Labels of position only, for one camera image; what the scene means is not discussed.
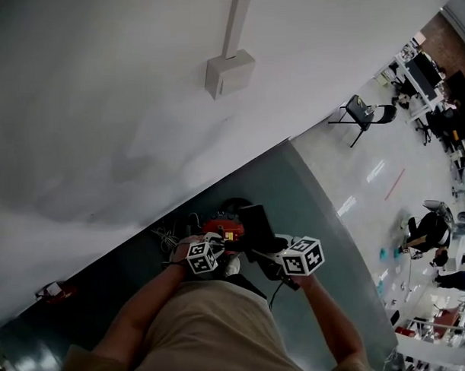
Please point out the person's left forearm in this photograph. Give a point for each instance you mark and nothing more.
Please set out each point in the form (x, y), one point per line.
(144, 315)

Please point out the red vacuum cleaner body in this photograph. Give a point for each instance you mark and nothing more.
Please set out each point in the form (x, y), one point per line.
(223, 228)

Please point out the white wall junction box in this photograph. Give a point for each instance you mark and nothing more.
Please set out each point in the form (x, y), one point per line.
(228, 76)

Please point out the person's left hand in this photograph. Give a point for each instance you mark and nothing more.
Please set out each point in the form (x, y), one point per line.
(180, 251)

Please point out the red fire extinguisher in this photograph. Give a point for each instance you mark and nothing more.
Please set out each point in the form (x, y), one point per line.
(63, 293)

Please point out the small teal object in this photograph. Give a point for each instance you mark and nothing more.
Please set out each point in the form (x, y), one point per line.
(384, 255)
(396, 252)

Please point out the black folding chair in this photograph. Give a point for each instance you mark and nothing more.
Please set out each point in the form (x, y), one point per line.
(362, 111)

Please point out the white office desk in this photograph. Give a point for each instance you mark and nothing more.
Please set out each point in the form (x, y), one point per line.
(429, 102)

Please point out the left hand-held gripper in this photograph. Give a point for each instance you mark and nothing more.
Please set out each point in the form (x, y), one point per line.
(201, 257)

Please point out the small white box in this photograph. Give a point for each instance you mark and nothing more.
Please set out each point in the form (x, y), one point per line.
(50, 289)

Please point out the person's right forearm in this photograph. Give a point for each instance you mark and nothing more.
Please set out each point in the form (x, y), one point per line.
(334, 321)

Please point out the person's right white shoe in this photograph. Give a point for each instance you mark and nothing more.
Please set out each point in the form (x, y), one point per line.
(233, 265)

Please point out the person's beige shirt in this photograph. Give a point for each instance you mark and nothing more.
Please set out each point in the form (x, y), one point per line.
(212, 340)

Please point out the black office chair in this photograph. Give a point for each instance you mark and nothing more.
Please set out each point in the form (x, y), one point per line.
(434, 123)

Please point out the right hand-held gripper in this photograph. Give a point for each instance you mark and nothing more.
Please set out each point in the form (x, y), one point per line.
(304, 257)

